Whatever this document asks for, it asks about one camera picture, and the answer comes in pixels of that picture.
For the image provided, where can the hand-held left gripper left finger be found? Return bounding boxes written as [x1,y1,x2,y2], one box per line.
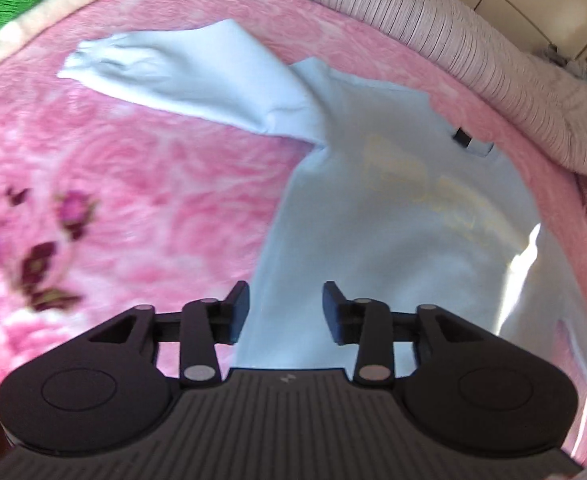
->
[89,281,250,388]

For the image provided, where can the pink floral blanket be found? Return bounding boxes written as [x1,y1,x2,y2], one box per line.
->
[0,0,587,461]

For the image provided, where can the striped white duvet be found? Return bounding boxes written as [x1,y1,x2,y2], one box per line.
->
[198,0,587,181]

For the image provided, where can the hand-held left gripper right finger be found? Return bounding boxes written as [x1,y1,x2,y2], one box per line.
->
[322,281,477,388]

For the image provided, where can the light blue sweatshirt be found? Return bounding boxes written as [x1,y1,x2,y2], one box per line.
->
[56,19,587,396]

